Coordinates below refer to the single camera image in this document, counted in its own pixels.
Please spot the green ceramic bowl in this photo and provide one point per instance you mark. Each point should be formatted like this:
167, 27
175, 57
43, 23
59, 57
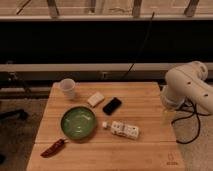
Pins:
78, 123

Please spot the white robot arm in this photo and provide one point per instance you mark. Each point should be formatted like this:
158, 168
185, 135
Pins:
187, 81

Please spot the black rectangular case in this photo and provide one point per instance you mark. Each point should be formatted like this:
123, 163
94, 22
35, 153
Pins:
110, 107

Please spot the white plastic cup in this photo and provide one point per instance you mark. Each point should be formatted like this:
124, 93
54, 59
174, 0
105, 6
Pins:
67, 86

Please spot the red chili pepper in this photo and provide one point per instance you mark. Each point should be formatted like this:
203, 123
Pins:
53, 149

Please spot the black office chair base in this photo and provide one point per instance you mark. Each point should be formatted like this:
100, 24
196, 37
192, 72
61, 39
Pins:
20, 113

